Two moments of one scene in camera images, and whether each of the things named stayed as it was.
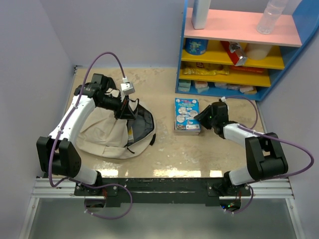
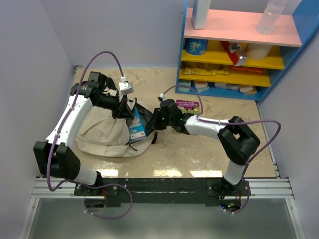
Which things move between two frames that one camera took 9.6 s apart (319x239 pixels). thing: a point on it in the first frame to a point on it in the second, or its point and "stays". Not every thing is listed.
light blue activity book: (185, 109) to (136, 129)
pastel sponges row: (199, 86) stays
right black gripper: (202, 117) to (153, 124)
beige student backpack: (103, 133) stays
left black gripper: (125, 112) stays
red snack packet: (236, 52) stays
